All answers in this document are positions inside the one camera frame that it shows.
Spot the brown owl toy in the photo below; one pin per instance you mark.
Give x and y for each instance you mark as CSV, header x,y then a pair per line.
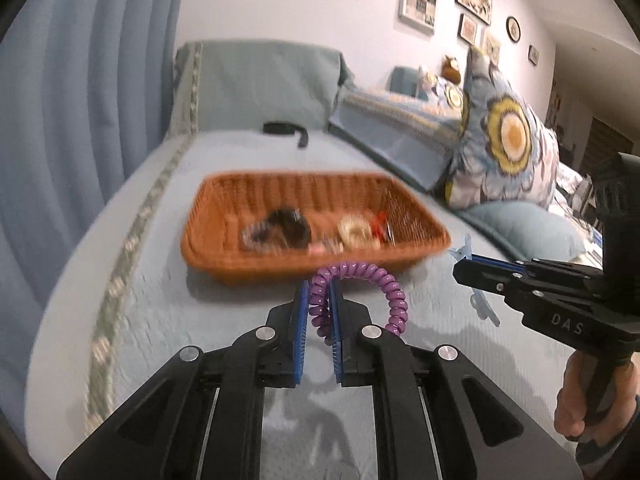
x,y
452,67

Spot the teal piped cushion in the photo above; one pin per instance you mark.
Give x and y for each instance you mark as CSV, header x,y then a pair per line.
x,y
525,230

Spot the tiny dark picture frame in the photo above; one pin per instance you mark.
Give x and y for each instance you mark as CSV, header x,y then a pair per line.
x,y
534,54

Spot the round black picture frame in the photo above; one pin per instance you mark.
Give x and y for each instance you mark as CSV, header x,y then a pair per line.
x,y
513,28

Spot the light wooden picture frame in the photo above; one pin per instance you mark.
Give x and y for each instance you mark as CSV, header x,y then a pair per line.
x,y
492,46

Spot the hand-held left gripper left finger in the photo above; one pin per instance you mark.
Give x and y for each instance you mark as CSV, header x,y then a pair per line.
x,y
301,330

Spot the large floral cushion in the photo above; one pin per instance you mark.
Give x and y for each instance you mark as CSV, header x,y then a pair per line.
x,y
505,135

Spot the dark wooden cabinet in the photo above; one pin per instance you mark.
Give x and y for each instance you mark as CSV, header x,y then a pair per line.
x,y
607,140

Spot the light blue hair clip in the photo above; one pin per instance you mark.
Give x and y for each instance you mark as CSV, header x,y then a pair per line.
x,y
461,252

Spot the small floral cushion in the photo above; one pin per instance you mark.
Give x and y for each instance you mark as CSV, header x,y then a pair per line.
x,y
442,91

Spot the small dark picture frame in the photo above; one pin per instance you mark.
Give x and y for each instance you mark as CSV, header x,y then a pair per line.
x,y
468,29

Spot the teal sofa armrest cover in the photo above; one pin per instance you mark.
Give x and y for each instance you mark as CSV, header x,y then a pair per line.
x,y
260,85

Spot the teal quilted sofa cover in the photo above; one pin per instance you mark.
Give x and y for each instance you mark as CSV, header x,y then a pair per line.
x,y
165,310

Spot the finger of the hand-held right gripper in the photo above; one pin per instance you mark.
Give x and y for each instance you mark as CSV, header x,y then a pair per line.
x,y
480,277
500,261

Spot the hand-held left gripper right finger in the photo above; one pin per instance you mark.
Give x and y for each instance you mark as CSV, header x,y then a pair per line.
x,y
337,330

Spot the white picture frame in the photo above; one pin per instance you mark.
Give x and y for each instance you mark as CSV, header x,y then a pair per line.
x,y
419,5

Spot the blue curtain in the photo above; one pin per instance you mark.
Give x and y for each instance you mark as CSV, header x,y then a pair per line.
x,y
80,110

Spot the black wrist watch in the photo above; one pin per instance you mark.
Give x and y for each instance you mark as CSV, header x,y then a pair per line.
x,y
289,227

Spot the plain teal cushion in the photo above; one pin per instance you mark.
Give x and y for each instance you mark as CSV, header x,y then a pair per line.
x,y
404,80

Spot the striped blue pillow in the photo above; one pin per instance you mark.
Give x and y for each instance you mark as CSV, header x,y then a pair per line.
x,y
400,132

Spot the person's right hand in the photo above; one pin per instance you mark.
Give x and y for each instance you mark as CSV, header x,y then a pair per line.
x,y
570,400

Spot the brown wicker basket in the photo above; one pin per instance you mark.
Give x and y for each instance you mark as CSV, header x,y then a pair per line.
x,y
235,260

